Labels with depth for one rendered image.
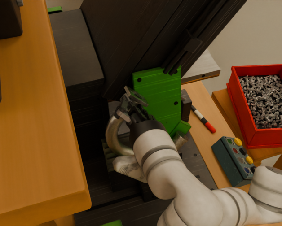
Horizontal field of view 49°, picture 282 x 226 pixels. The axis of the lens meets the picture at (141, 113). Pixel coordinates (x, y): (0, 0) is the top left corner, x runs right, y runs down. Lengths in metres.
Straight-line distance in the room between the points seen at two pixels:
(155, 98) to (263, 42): 2.33
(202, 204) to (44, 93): 0.25
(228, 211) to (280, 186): 0.21
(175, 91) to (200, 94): 0.43
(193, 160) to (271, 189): 0.35
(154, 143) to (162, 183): 0.08
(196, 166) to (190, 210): 0.56
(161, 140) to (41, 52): 0.28
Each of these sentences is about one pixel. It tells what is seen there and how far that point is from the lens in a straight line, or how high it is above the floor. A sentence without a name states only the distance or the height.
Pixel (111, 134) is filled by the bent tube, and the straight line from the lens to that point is 0.72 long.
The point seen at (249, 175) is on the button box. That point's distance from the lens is 0.96.
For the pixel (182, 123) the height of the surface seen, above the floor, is 1.11.
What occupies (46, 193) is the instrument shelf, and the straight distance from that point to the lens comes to 0.25.
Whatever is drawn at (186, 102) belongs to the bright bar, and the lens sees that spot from 0.99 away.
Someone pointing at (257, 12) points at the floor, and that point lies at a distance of 3.37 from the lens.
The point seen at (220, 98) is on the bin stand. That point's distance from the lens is 1.31.
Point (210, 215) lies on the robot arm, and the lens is 0.44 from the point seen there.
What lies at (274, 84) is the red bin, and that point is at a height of 0.87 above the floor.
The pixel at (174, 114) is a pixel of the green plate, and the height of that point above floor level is 1.14.
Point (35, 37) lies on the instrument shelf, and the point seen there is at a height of 1.54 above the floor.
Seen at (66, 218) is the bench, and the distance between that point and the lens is 0.95.
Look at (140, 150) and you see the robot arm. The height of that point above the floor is 1.29.
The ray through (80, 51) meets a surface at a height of 1.24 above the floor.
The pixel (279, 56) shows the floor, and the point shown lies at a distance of 2.91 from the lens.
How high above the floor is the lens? 1.76
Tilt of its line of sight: 52 degrees down
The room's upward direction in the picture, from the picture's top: straight up
